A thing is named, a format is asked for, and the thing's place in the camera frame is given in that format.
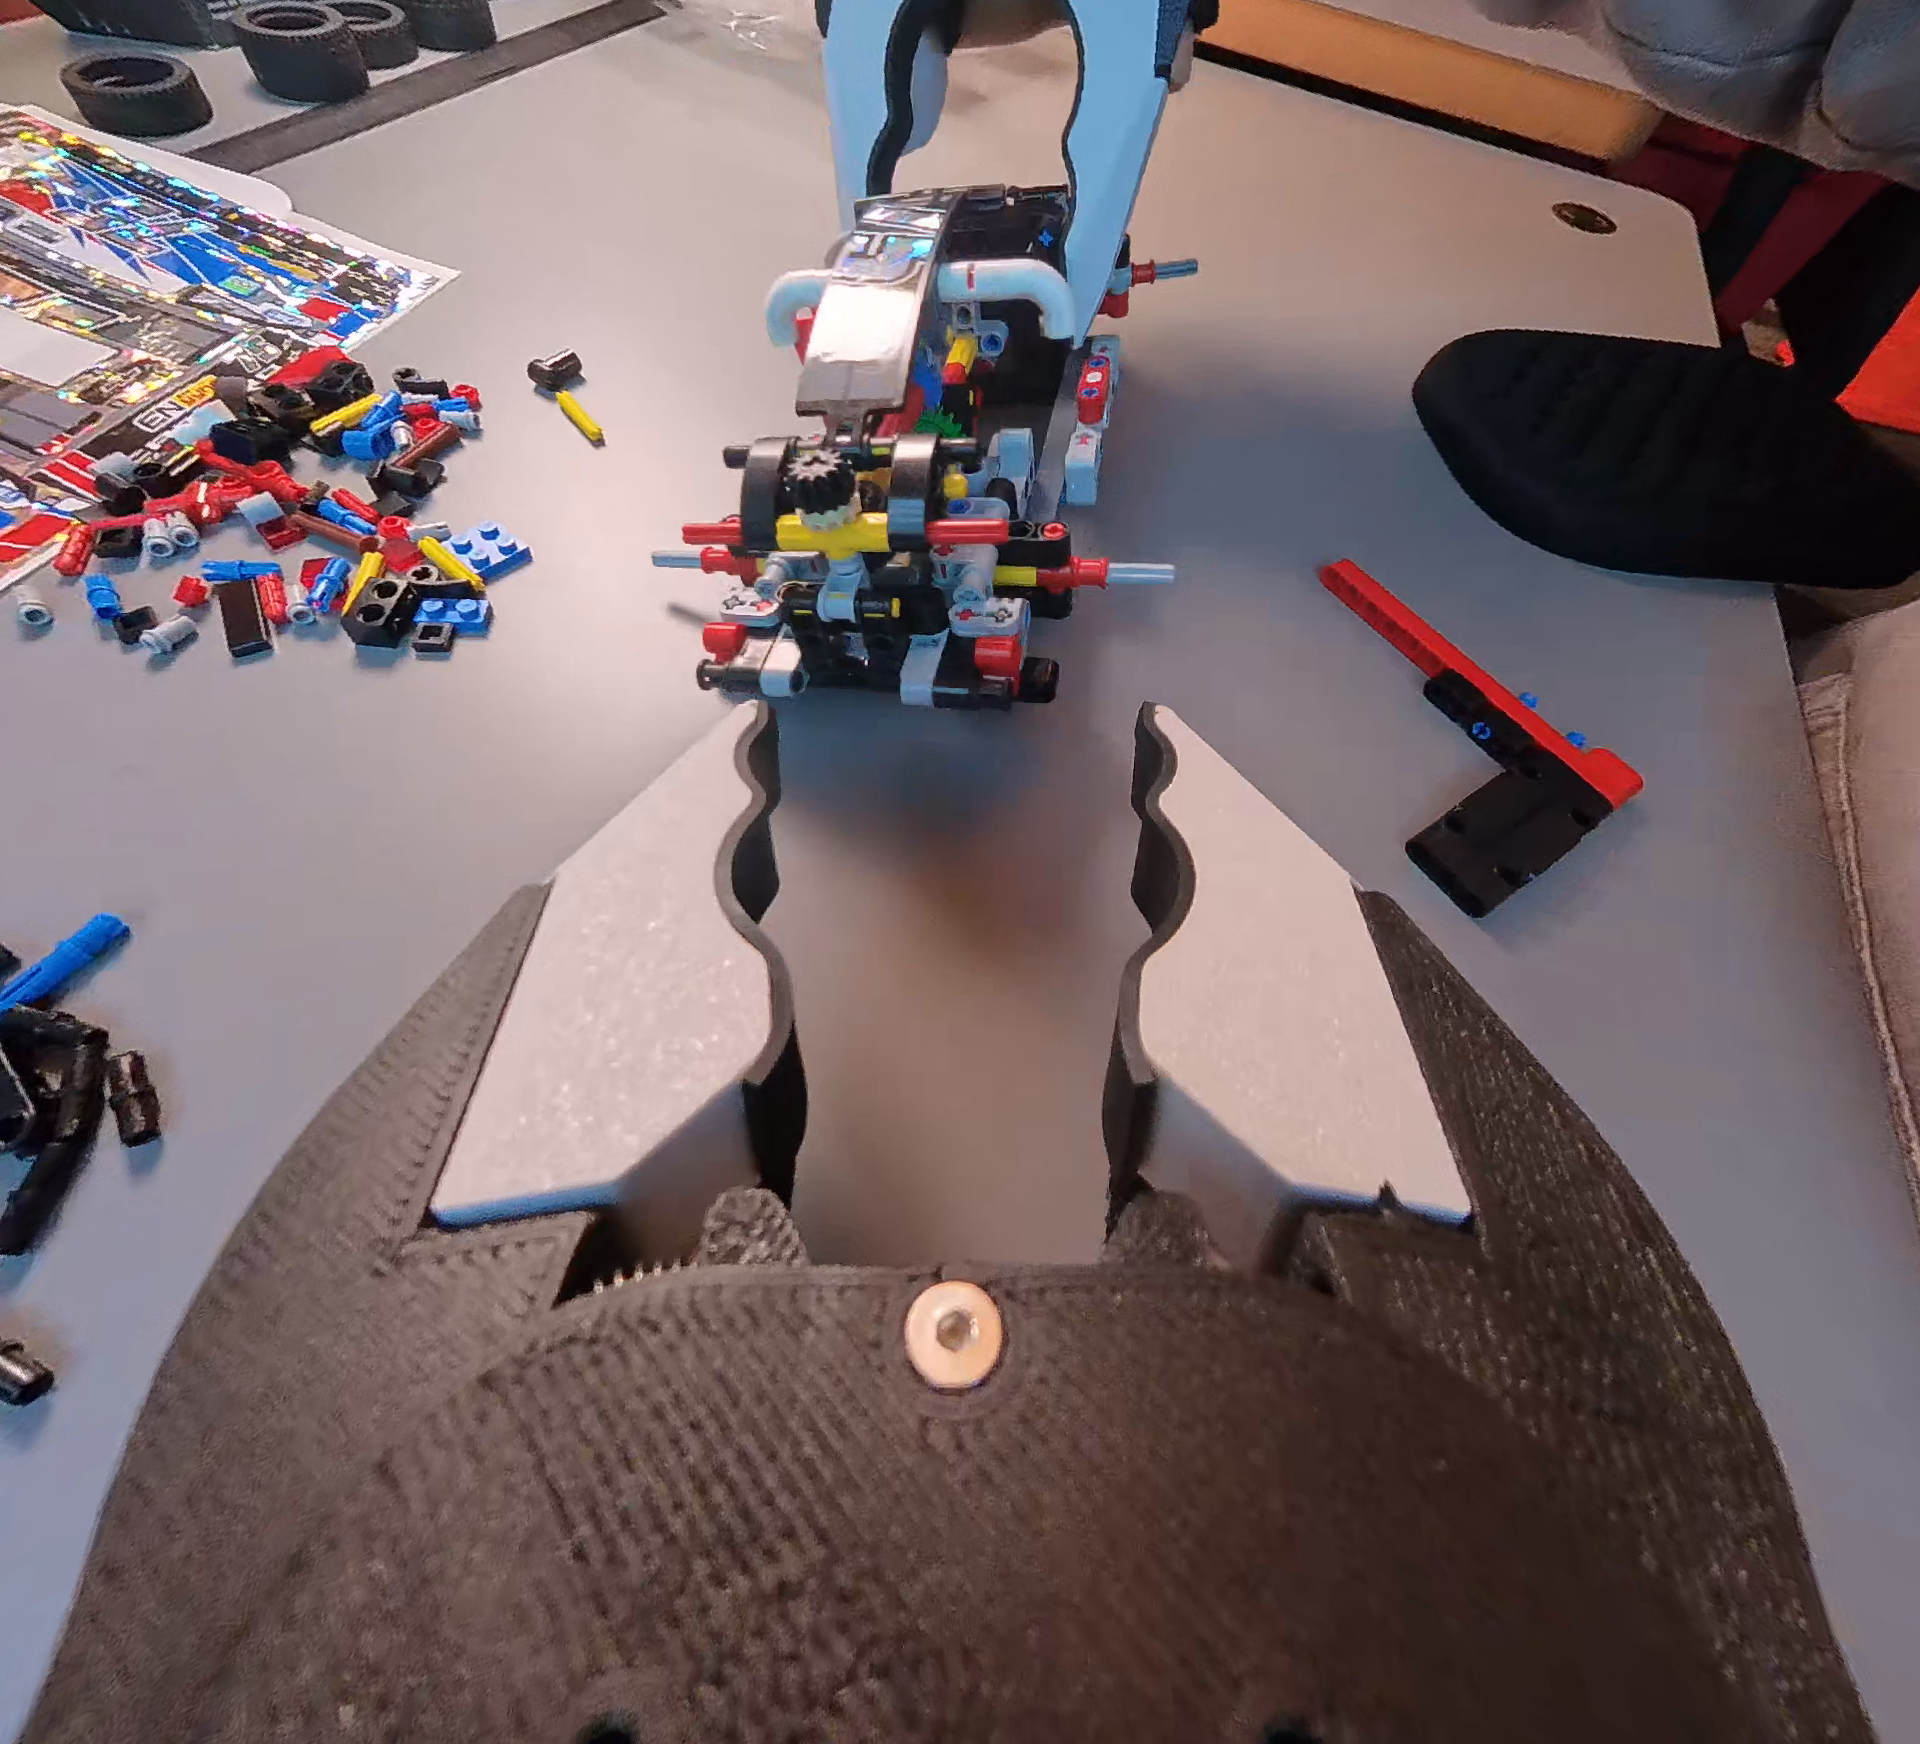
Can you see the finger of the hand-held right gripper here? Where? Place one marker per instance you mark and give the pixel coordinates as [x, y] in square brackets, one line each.
[1125, 51]
[869, 4]

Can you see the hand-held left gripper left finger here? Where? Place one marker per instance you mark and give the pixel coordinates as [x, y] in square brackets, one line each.
[629, 1024]

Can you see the holographic sticker sheet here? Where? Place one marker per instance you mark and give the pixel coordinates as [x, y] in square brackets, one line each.
[149, 320]

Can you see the lego race car model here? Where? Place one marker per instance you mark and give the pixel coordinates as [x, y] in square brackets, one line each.
[869, 334]

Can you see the red black lego beam assembly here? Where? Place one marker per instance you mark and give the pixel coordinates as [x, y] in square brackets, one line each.
[1499, 723]

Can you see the pile of mixed lego pieces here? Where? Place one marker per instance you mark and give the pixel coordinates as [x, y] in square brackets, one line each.
[330, 531]

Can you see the yellow lego axle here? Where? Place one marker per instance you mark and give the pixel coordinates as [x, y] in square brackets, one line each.
[580, 417]

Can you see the pile of black blue pins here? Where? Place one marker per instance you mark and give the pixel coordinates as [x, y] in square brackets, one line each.
[45, 1070]

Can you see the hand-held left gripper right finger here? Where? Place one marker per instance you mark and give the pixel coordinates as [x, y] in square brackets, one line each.
[1292, 1024]

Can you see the black lego connector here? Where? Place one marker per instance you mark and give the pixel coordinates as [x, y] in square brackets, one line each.
[553, 372]

